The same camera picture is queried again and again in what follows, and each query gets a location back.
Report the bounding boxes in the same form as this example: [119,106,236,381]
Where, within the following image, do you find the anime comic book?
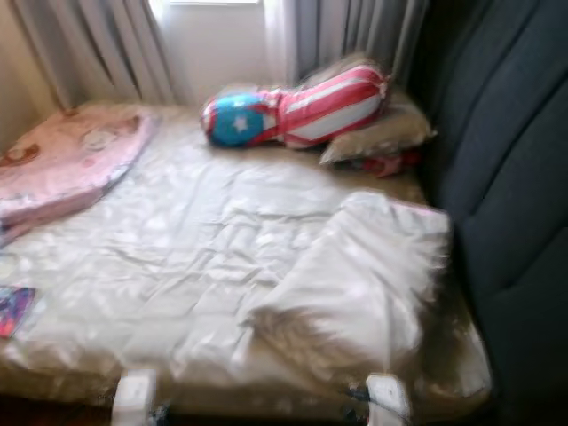
[0,286,36,338]

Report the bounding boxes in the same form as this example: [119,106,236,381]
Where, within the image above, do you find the bright window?
[155,0,267,8]

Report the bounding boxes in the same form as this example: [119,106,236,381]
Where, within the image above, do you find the star and stripes pillow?
[201,64,391,150]

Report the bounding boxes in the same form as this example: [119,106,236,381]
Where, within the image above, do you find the folded grey duvet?
[244,191,454,391]

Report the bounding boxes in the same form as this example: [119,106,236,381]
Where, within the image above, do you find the grey striped curtain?
[266,0,431,85]
[13,0,187,112]

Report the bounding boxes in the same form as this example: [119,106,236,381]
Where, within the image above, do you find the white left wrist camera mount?
[114,369,159,426]

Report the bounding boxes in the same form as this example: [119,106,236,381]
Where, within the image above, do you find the pink cartoon blanket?
[0,111,156,245]

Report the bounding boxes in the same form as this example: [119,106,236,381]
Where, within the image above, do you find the bed with grey floral sheet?
[0,102,493,422]

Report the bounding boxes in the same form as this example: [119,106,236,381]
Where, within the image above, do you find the grey floral pillow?
[297,53,438,166]

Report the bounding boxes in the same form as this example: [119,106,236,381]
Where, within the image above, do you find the red crumpled cloth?
[351,149,422,178]

